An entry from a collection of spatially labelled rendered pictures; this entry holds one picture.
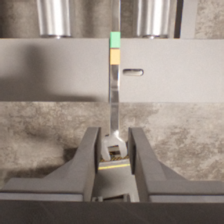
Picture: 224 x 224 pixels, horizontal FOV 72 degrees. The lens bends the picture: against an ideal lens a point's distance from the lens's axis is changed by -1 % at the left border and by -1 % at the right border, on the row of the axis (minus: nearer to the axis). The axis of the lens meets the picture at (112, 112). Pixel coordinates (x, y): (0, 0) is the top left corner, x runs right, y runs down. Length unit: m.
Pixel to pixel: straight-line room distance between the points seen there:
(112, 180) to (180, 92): 1.19
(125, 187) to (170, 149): 0.59
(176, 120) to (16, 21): 1.62
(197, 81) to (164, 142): 1.40
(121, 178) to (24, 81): 1.20
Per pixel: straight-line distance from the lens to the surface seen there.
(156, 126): 1.54
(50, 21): 0.53
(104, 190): 1.45
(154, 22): 0.51
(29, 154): 1.83
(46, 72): 0.25
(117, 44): 0.23
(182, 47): 0.25
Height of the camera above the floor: 1.40
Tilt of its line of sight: 75 degrees down
